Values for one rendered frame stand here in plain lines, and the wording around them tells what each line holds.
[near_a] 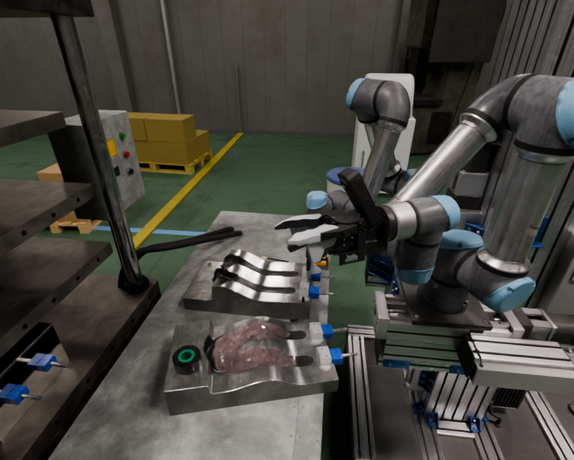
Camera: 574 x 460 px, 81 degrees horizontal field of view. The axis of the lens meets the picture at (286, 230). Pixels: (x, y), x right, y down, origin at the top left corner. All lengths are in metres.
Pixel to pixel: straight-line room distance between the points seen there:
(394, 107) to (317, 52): 5.91
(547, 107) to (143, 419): 1.23
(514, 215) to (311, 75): 6.39
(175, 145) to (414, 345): 4.50
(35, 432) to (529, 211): 1.39
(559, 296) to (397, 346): 0.56
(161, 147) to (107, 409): 4.41
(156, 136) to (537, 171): 4.88
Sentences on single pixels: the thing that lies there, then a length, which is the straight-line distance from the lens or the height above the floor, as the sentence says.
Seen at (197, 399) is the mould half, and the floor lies 0.86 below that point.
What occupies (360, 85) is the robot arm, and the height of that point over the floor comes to 1.61.
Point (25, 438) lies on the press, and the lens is 1.31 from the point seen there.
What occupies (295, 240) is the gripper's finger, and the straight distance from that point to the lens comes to 0.55.
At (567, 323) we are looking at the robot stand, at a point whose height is 0.99.
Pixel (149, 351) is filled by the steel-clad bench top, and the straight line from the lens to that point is 1.33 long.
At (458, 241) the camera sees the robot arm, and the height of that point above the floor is 1.27.
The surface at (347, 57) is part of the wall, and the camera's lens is 7.07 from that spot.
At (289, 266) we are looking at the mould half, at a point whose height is 0.89.
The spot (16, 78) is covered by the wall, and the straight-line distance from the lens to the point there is 9.67.
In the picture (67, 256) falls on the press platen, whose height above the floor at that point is 1.04.
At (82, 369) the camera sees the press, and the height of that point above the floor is 0.78.
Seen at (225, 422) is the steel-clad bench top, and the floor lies 0.80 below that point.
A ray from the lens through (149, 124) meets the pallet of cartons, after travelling 5.30.
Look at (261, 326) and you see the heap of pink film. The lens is 1.17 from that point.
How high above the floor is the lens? 1.75
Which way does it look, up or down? 30 degrees down
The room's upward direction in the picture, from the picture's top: straight up
